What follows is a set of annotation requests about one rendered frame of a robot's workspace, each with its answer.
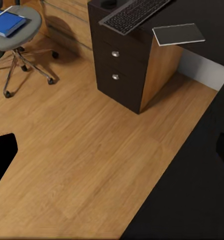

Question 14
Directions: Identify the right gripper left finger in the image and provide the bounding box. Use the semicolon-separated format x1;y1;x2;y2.
0;133;18;180

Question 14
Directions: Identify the notebook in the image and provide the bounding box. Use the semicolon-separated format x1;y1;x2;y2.
153;23;205;47

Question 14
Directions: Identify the folder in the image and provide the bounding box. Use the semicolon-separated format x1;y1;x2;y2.
0;10;26;37

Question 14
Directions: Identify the swivel chair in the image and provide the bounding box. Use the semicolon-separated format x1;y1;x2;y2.
0;0;58;98

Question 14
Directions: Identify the pen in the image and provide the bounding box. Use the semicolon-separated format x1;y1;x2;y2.
0;6;12;16

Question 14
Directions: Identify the keyboard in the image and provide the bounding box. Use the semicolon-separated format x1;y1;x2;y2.
99;0;171;36

